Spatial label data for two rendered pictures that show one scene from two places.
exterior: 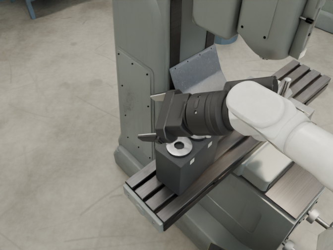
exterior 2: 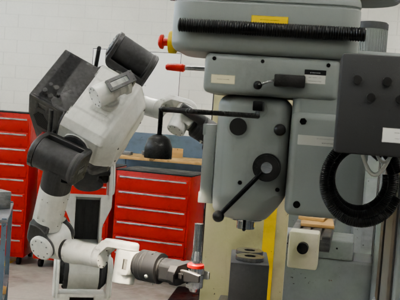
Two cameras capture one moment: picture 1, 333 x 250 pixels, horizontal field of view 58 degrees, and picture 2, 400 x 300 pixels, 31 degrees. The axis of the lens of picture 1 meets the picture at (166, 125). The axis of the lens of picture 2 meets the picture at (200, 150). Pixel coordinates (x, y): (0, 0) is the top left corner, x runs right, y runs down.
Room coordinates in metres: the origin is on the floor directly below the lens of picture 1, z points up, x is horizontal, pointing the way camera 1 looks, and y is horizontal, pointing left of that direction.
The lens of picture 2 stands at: (2.35, -1.70, 1.58)
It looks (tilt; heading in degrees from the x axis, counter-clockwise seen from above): 3 degrees down; 140
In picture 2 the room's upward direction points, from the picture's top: 4 degrees clockwise
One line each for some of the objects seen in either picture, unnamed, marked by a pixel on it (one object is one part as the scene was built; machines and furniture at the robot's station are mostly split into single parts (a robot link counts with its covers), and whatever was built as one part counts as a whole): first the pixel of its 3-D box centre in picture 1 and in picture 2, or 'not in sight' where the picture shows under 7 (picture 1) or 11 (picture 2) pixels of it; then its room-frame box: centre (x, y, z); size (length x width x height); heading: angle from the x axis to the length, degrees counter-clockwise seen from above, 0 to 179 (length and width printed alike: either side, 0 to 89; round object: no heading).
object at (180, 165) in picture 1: (187, 154); (247, 283); (0.68, -0.08, 1.04); 0.22 x 0.12 x 0.20; 137
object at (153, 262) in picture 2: not in sight; (166, 270); (0.75, -0.46, 1.13); 0.13 x 0.12 x 0.10; 112
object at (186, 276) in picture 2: not in sight; (188, 277); (0.85, -0.46, 1.13); 0.06 x 0.02 x 0.03; 22
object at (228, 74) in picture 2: not in sight; (272, 78); (1.00, -0.35, 1.68); 0.34 x 0.24 x 0.10; 42
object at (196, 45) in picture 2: not in sight; (266, 28); (0.98, -0.37, 1.81); 0.47 x 0.26 x 0.16; 42
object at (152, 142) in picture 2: not in sight; (158, 146); (0.85, -0.59, 1.48); 0.07 x 0.07 x 0.06
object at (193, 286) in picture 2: not in sight; (194, 277); (0.84, -0.43, 1.12); 0.05 x 0.05 x 0.06
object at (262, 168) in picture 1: (242, 138); not in sight; (0.97, -0.38, 0.80); 0.50 x 0.35 x 0.12; 42
